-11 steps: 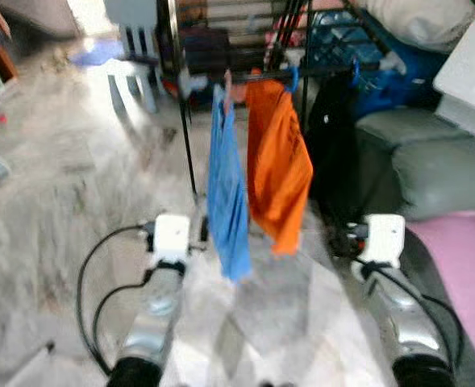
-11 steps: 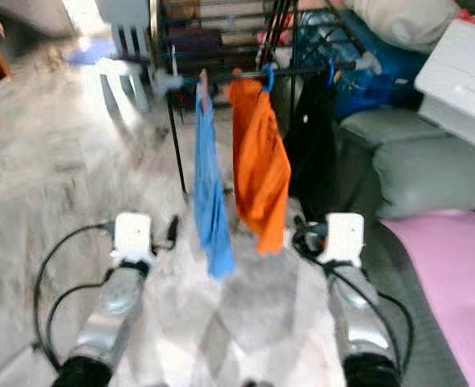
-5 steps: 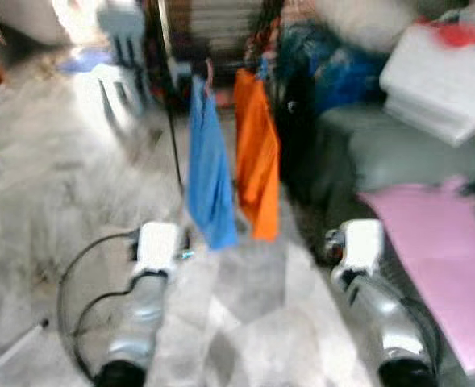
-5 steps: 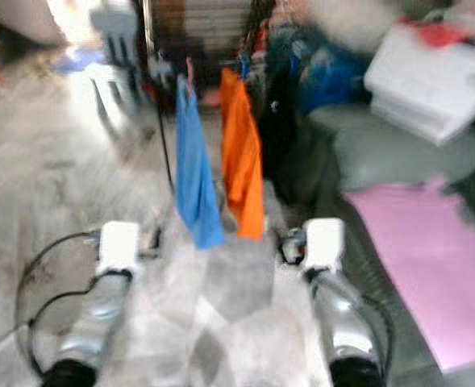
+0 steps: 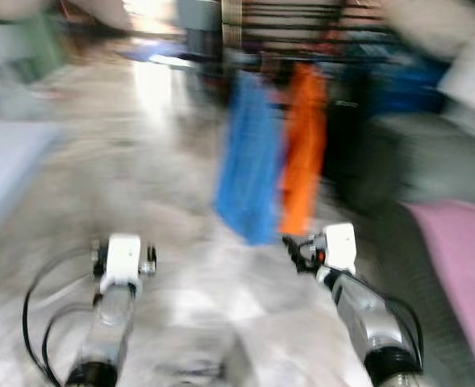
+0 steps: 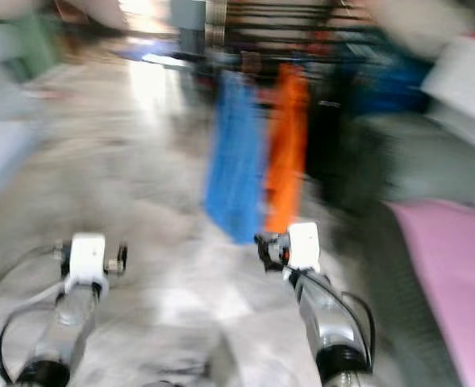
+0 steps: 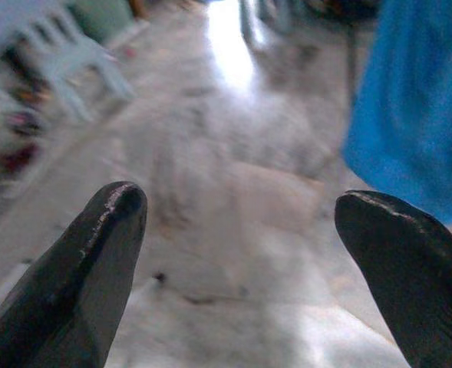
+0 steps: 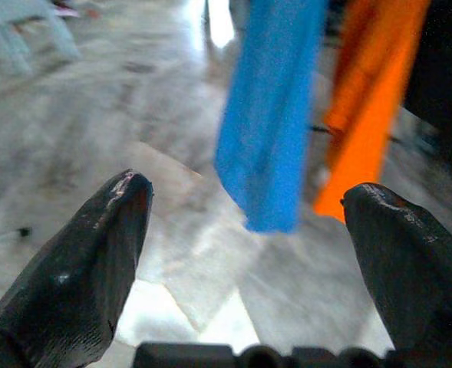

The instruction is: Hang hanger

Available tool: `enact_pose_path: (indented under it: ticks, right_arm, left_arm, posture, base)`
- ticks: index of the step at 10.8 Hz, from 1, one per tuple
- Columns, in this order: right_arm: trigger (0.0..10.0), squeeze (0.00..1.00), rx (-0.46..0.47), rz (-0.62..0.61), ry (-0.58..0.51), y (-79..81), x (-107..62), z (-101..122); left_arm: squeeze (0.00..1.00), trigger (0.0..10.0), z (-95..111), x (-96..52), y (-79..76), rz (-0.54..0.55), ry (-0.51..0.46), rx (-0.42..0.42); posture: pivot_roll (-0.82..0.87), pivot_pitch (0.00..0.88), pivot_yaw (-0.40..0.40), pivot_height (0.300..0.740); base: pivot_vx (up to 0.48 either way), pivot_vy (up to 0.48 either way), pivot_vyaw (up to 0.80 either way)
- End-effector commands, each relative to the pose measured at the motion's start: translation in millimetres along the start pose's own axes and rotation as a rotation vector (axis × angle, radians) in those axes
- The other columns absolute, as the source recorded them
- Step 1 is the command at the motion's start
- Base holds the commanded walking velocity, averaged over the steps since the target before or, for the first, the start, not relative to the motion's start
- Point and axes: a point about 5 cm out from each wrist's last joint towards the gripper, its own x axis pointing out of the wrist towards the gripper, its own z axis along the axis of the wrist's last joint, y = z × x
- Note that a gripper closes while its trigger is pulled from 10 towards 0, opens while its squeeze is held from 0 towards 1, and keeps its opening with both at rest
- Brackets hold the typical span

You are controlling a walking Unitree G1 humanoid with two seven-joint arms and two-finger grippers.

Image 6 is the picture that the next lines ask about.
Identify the black metal drying rack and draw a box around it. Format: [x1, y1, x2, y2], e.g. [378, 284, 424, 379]
[205, 0, 391, 81]

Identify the short black left arm cable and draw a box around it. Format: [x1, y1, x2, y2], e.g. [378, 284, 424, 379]
[0, 300, 60, 384]

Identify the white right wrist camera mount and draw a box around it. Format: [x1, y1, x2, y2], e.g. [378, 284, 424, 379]
[285, 222, 321, 271]

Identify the black hanging garment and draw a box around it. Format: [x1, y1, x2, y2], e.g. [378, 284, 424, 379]
[306, 64, 391, 214]

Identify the beige pillow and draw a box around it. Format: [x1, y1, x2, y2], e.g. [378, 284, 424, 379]
[366, 0, 475, 61]

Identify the grey green sofa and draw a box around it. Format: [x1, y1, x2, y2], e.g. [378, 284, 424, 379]
[350, 113, 475, 387]

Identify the blue storage box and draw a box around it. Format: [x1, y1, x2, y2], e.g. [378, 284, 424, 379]
[346, 52, 435, 115]

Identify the orange shirt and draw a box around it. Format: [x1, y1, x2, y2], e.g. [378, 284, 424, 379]
[264, 63, 310, 235]

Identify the green panel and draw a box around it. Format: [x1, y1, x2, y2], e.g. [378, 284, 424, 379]
[11, 12, 65, 81]

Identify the white plastic storage box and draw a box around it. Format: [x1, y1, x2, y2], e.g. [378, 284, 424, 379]
[421, 34, 475, 158]

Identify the blue floor mat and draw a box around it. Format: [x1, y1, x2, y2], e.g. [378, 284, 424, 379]
[116, 40, 177, 65]

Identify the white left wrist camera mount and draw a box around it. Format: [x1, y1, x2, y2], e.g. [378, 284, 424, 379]
[66, 232, 109, 293]

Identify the blue shirt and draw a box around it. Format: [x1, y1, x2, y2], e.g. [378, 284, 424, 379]
[203, 71, 270, 245]

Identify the pink cloth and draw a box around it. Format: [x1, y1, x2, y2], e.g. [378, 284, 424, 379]
[389, 200, 475, 387]

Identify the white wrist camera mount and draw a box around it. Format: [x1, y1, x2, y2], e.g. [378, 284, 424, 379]
[66, 232, 109, 293]
[285, 222, 321, 271]

